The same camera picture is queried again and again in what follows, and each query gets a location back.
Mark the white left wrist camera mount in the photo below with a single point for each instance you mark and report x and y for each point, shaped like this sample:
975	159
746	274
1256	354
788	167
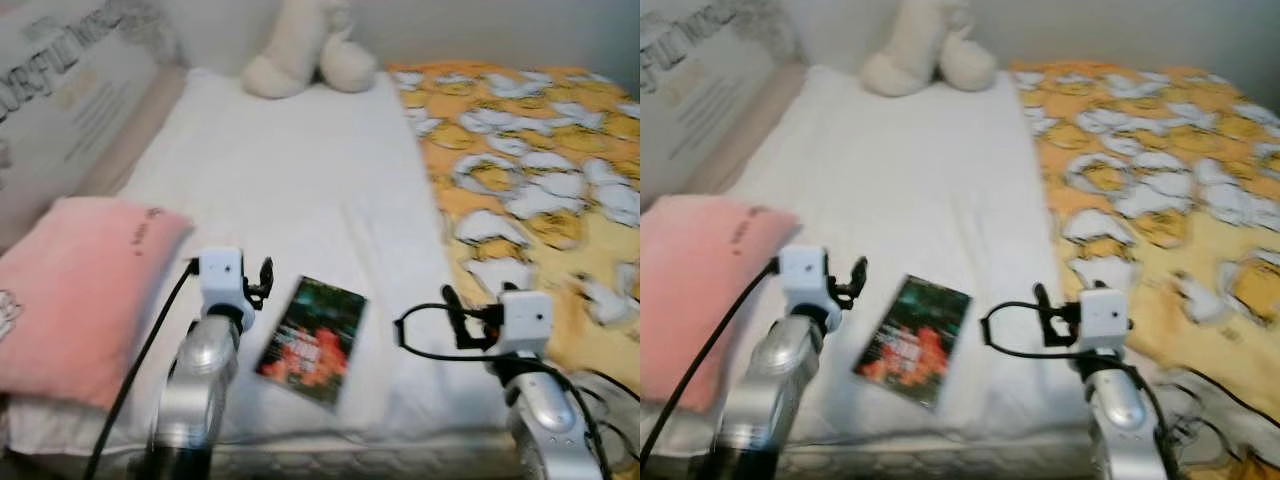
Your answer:
802	272
220	275

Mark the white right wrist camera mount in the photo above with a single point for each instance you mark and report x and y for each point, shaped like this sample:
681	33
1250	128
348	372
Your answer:
525	322
1103	320

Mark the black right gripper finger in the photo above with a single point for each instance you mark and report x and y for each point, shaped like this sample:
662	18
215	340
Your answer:
455	315
1044	313

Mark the yellow cartoon print blanket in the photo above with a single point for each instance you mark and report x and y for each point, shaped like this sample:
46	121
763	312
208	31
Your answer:
1170	150
540	150

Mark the white plush toy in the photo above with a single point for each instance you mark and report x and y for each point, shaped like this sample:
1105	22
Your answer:
920	50
300	50

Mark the white quilted mattress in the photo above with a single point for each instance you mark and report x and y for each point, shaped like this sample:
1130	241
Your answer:
300	180
900	180

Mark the pink pillow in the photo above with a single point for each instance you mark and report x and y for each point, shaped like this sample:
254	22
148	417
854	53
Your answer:
80	290
690	300

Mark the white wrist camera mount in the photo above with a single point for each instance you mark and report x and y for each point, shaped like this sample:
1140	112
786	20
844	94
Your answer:
1103	320
802	272
220	275
525	322

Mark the dark red cover book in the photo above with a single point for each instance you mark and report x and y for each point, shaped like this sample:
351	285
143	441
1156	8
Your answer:
912	340
310	340

